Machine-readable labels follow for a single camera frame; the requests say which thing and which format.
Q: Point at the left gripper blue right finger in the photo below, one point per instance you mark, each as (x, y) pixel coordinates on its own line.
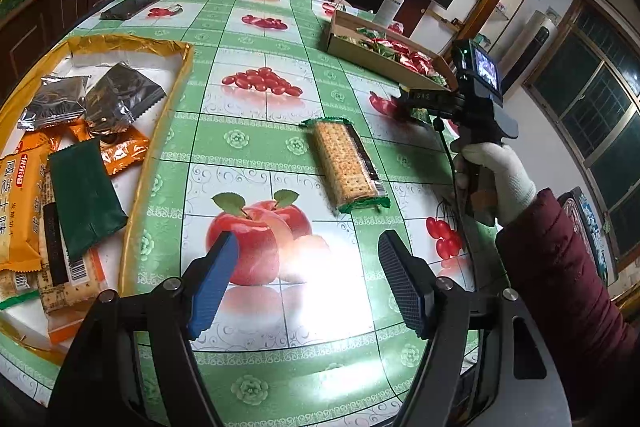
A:
(411, 281)

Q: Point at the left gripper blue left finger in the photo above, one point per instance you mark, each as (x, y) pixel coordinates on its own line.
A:
(207, 279)

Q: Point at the clear cracker pack green ends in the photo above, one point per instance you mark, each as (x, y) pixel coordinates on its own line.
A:
(353, 180)

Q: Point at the dark green snack pack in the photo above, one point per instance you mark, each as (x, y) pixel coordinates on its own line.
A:
(88, 206)

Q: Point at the silver foil snack pack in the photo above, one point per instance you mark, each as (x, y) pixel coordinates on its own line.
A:
(119, 98)

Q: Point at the orange biscuit pack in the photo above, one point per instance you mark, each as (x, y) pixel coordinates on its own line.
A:
(22, 176)

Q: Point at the white gloved right hand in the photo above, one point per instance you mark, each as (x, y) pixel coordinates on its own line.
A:
(515, 190)

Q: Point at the brown cardboard tray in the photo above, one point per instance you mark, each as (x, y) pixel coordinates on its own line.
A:
(387, 53)

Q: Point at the white spray bottle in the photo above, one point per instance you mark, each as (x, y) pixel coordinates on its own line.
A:
(387, 12)

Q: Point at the maroon jacket sleeve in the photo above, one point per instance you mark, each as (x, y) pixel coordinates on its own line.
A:
(595, 352)

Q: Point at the cracker pack in tray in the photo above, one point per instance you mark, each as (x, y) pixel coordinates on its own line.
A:
(63, 283)

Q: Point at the green fruit tablecloth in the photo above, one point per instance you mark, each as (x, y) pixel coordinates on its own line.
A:
(322, 344)

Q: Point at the orange snack wrapper in tray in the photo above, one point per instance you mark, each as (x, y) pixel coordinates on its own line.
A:
(119, 151)

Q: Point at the yellow rimmed white tray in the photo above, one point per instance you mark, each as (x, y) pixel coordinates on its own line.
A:
(32, 339)

